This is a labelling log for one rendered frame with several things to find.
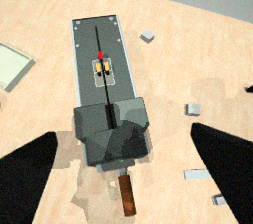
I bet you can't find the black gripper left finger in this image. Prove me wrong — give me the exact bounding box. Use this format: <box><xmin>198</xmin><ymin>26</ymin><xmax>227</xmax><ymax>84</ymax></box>
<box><xmin>0</xmin><ymin>131</ymin><xmax>58</xmax><ymax>224</ymax></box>

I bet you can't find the light grey flat bar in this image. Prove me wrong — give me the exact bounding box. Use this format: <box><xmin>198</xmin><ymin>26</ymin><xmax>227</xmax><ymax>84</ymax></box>
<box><xmin>184</xmin><ymin>169</ymin><xmax>212</xmax><ymax>181</ymax></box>

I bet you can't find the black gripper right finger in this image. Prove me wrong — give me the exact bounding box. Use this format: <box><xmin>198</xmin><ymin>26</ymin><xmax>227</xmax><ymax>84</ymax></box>
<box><xmin>190</xmin><ymin>122</ymin><xmax>253</xmax><ymax>224</ymax></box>

